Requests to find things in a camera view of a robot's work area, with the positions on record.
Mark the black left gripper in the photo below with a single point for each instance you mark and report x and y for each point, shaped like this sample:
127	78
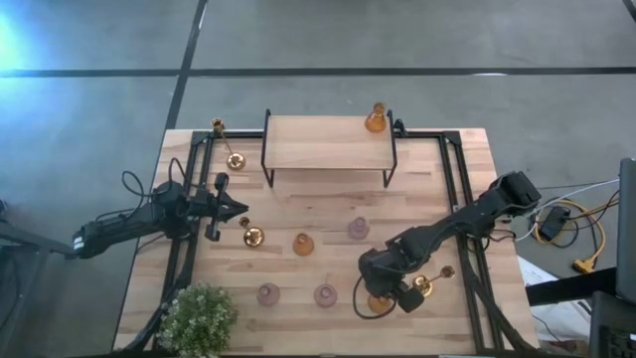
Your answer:
204	204

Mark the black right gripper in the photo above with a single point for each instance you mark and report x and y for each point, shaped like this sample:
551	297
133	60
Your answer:
382	271

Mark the amber glass candle holder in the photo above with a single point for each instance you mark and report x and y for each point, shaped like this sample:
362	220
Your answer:
303	244
376	122
380	305

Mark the tall brass candlestick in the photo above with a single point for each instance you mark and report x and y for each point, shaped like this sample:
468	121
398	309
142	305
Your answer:
421	285
253	236
236	160

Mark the pink glass candle holder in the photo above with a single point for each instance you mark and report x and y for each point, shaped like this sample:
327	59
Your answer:
268	294
325	295
358	228

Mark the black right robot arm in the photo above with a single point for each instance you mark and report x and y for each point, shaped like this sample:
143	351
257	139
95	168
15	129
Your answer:
472	214

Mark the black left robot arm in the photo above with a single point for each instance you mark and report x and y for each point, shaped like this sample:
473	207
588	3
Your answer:
124	226

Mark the wooden shelf with black legs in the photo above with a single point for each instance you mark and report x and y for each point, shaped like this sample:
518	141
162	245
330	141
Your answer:
323	144

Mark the green potted plant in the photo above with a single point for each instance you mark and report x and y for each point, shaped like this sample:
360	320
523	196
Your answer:
199	320

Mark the white paper sheet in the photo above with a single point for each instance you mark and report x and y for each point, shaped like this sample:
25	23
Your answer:
534	276

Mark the black power adaptor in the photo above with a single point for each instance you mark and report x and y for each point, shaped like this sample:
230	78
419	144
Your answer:
554	222

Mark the white plastic bag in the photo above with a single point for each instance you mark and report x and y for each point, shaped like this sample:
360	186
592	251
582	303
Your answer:
561	320

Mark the black desk bar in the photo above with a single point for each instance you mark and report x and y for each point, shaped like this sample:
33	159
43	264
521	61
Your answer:
571	287

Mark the black floor stand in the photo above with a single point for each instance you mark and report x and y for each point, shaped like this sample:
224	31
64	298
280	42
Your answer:
30	237

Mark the black equipment case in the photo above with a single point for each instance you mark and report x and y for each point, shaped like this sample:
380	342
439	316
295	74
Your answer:
613	323

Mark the black metal table frame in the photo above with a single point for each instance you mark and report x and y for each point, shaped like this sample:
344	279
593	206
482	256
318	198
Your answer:
175	263

